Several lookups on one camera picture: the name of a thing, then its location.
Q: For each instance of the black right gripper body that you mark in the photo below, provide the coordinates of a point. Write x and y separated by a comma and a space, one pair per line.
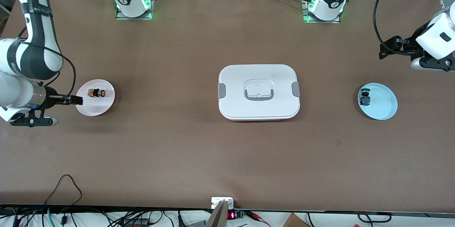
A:
52, 98

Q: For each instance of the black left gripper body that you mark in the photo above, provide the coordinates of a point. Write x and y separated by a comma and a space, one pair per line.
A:
406, 47

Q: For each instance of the orange push-button switch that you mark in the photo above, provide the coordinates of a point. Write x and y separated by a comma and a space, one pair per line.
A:
96, 93

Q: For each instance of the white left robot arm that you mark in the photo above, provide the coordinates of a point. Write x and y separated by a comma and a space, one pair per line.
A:
330, 3

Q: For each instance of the pink round plate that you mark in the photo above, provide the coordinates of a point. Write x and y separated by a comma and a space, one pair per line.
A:
96, 108

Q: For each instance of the light blue round plate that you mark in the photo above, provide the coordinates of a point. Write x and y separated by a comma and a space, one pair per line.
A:
382, 102

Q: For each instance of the metal base mounting plate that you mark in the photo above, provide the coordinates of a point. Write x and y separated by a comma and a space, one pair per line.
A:
121, 16
320, 21

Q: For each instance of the white lidded lunch box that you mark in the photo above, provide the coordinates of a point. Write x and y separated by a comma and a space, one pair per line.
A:
234, 77

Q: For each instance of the brown cardboard box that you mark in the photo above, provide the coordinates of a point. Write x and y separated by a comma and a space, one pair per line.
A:
295, 221

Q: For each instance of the red digit display module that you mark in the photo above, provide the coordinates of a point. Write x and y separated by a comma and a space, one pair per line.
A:
231, 215

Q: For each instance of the red clip lead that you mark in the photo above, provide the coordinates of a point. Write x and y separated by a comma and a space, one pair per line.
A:
256, 215

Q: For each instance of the blue switch with green knob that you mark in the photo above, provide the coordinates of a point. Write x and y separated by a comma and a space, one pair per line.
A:
365, 99

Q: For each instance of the small white mount block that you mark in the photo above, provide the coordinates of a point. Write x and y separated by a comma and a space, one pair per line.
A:
217, 201

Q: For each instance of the grey aluminium camera mast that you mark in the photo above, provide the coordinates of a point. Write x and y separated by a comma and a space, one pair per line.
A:
217, 218

